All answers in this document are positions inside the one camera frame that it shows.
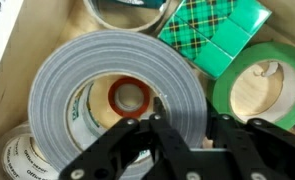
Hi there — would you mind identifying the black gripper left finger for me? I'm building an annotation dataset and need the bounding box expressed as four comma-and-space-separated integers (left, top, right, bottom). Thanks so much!
58, 96, 205, 180

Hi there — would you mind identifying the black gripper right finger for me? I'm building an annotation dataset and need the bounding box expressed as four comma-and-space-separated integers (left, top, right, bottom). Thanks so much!
205, 99, 295, 180

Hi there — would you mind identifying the large grey duct tape roll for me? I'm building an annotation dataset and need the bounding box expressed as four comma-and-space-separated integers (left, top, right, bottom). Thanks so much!
27, 29, 209, 180

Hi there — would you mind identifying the wide green tape roll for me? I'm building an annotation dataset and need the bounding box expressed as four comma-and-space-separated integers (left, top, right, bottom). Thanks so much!
210, 41, 295, 131

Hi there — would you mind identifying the small red tape roll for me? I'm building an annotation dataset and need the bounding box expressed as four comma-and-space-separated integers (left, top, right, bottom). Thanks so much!
107, 76, 151, 118

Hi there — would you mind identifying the green plaid tape box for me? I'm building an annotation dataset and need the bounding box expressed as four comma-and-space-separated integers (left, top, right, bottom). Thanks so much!
156, 15, 235, 80
175, 0, 273, 60

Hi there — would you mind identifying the tape roll with teal label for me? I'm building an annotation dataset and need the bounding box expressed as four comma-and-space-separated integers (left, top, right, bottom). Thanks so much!
82, 0, 173, 33

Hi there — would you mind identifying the clear packing tape roll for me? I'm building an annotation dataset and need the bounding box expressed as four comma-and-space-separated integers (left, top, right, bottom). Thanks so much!
0, 121, 60, 180

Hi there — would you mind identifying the wooden drawer with white front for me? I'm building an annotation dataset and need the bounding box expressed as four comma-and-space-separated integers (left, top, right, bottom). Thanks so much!
0, 0, 295, 180

